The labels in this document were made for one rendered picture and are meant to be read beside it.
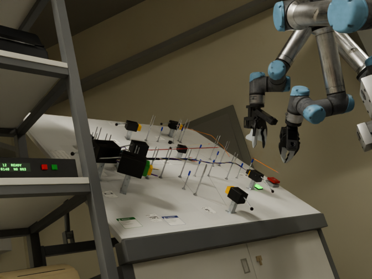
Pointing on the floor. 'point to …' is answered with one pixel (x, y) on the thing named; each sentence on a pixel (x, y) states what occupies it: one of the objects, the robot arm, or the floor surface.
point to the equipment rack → (47, 199)
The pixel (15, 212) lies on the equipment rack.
